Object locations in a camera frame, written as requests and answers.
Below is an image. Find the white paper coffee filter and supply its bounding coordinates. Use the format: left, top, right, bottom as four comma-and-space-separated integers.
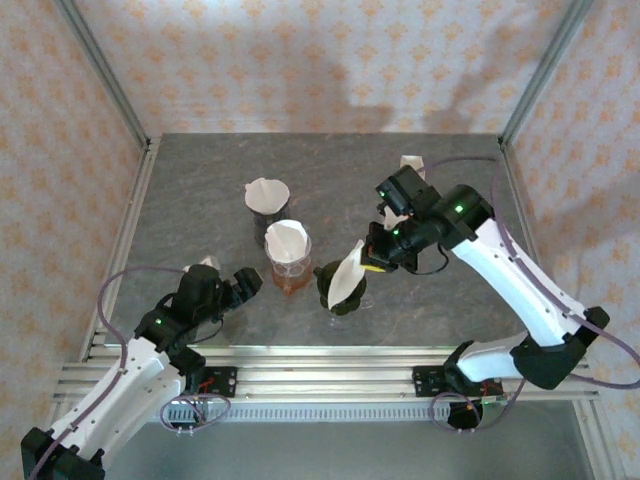
243, 176, 292, 217
326, 239, 367, 309
264, 219, 308, 265

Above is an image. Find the clear dripper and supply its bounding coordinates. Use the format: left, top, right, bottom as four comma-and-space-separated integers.
264, 234, 313, 281

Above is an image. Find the dark green dripper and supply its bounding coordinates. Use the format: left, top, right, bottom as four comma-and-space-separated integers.
313, 264, 368, 318

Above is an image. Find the green circuit board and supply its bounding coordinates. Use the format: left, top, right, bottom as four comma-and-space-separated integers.
477, 393, 510, 426

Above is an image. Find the short black loop cable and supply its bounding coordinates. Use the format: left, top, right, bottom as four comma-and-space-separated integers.
192, 319, 225, 347
412, 244, 451, 276

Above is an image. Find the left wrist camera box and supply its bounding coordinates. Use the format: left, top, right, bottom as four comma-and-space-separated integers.
178, 254, 225, 312

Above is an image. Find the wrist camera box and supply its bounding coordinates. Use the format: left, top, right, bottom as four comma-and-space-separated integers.
374, 165, 429, 229
178, 254, 225, 312

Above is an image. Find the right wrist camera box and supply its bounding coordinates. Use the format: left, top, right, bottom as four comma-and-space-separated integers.
374, 165, 429, 229

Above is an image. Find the aluminium table side rail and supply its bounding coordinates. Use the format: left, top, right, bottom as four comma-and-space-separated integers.
498, 142, 574, 362
77, 137, 162, 364

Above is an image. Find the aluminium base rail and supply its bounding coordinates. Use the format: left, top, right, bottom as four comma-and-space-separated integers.
52, 344, 601, 402

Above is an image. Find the grey slotted cable duct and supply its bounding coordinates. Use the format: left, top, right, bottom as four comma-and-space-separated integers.
164, 402, 451, 424

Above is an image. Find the aluminium frame post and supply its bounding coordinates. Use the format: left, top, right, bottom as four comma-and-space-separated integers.
498, 0, 599, 151
53, 0, 154, 151

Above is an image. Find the aluminium frame leg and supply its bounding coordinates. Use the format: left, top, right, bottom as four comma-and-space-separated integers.
572, 399, 626, 480

